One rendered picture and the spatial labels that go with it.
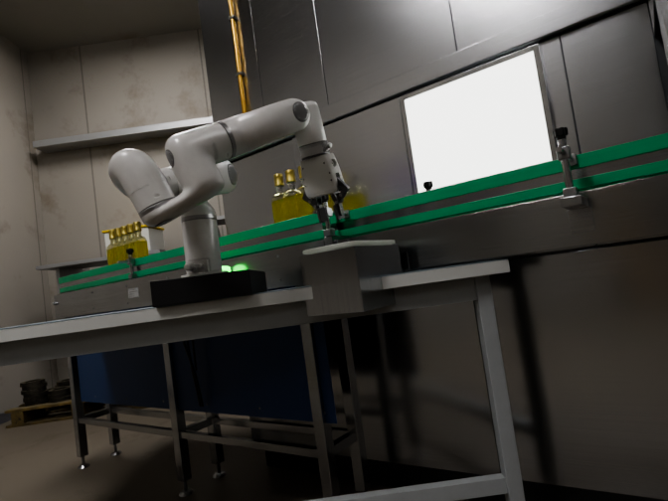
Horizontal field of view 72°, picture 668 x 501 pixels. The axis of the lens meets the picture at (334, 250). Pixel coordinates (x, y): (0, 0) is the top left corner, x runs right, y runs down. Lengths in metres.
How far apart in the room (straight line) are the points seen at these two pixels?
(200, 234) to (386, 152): 0.68
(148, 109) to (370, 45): 3.60
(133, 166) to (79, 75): 4.49
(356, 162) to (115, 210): 3.63
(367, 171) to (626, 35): 0.80
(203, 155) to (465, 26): 0.95
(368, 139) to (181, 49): 3.79
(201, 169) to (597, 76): 1.04
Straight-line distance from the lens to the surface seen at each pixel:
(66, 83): 5.54
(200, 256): 1.26
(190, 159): 0.98
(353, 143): 1.65
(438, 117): 1.52
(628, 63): 1.45
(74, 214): 5.16
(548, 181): 1.22
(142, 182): 1.03
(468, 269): 1.20
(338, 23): 1.86
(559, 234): 1.19
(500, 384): 1.29
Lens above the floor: 0.75
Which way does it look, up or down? 4 degrees up
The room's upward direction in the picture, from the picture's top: 8 degrees counter-clockwise
